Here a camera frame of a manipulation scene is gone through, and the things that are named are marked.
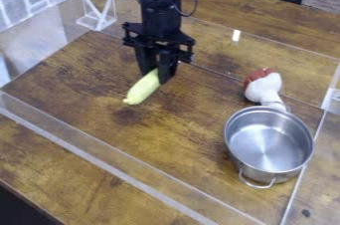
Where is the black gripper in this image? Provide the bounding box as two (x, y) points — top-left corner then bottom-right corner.
(123, 6), (195, 85)

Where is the green handled metal spoon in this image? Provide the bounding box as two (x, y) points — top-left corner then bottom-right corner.
(125, 69), (162, 106)

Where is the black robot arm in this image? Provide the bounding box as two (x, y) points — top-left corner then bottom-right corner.
(123, 0), (195, 85)

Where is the red white plush mushroom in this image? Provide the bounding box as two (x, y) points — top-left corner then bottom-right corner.
(245, 68), (287, 111)

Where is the stainless steel pot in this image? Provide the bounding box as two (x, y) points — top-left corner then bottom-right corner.
(223, 106), (315, 189)

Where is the clear acrylic triangle bracket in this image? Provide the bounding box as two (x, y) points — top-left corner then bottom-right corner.
(77, 0), (118, 31)

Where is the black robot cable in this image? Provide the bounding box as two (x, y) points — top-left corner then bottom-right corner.
(171, 0), (199, 18)

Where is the clear acrylic enclosure wall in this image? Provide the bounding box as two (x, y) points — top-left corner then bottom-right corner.
(0, 0), (340, 225)

